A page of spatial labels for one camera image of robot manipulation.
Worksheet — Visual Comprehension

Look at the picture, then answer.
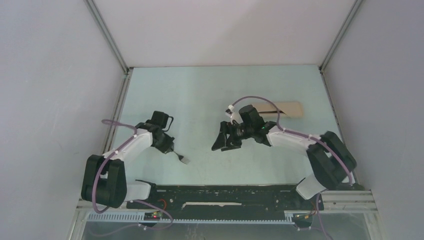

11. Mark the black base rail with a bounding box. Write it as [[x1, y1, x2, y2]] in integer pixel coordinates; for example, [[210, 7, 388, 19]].
[[145, 184, 324, 222]]

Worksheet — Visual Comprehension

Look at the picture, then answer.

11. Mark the black knife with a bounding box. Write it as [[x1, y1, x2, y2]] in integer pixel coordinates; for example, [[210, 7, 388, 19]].
[[259, 110, 286, 117]]

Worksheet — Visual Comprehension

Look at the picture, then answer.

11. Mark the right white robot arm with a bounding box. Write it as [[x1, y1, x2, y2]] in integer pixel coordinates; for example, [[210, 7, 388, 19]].
[[211, 104, 357, 209]]

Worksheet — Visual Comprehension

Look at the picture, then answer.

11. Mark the white cable duct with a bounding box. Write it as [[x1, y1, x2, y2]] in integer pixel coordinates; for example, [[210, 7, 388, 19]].
[[87, 212, 295, 225]]

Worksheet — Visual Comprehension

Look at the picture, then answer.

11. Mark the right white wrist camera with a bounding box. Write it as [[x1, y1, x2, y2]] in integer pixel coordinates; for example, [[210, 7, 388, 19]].
[[225, 104, 243, 124]]

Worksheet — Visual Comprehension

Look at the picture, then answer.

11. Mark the beige cloth napkin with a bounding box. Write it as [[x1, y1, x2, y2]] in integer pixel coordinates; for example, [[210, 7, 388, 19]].
[[252, 101, 304, 118]]

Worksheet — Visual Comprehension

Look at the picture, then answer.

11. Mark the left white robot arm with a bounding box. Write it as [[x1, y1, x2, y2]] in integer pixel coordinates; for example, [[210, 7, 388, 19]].
[[81, 111, 174, 208]]

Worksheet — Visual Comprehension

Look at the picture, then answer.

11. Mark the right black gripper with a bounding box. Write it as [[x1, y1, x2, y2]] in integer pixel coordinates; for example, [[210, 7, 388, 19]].
[[211, 121, 254, 152]]

